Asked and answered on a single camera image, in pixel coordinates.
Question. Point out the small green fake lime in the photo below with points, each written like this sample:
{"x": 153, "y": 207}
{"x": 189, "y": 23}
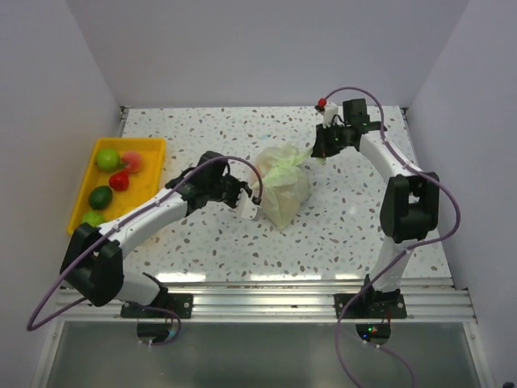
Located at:
{"x": 93, "y": 218}

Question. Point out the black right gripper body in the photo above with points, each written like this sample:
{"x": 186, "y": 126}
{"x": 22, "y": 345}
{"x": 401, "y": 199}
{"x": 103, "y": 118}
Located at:
{"x": 335, "y": 137}

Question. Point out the pale green avocado-print plastic bag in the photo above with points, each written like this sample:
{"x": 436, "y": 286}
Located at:
{"x": 286, "y": 185}

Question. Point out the dark green fake avocado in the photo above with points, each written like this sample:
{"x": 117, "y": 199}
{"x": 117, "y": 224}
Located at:
{"x": 100, "y": 198}

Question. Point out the yellow plastic tray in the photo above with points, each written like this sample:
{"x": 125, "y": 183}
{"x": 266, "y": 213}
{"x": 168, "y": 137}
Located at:
{"x": 142, "y": 185}

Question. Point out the pink peach with leaf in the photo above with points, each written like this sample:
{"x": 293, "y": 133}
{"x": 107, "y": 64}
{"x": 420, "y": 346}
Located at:
{"x": 132, "y": 161}

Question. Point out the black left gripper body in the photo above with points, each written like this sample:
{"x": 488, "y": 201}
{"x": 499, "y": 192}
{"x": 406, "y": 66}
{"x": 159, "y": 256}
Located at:
{"x": 229, "y": 188}

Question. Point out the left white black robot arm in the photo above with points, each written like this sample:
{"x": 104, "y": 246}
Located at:
{"x": 94, "y": 261}

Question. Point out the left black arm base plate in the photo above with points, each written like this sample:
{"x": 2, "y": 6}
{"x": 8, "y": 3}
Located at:
{"x": 144, "y": 296}

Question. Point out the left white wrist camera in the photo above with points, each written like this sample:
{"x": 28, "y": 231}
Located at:
{"x": 246, "y": 208}

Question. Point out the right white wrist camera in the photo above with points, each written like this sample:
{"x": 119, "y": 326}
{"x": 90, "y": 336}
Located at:
{"x": 328, "y": 110}

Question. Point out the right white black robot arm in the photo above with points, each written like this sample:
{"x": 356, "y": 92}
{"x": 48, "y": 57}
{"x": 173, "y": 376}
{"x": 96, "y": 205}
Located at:
{"x": 409, "y": 209}

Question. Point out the aluminium rail frame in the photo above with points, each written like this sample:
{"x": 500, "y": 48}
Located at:
{"x": 250, "y": 271}

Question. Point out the red fake pepper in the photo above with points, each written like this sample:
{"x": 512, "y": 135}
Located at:
{"x": 119, "y": 181}

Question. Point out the bright green fake apple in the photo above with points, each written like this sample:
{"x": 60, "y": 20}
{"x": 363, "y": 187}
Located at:
{"x": 107, "y": 159}

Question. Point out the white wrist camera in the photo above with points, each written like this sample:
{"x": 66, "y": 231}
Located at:
{"x": 328, "y": 110}
{"x": 246, "y": 208}

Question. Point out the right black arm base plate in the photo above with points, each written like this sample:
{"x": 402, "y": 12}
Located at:
{"x": 370, "y": 303}

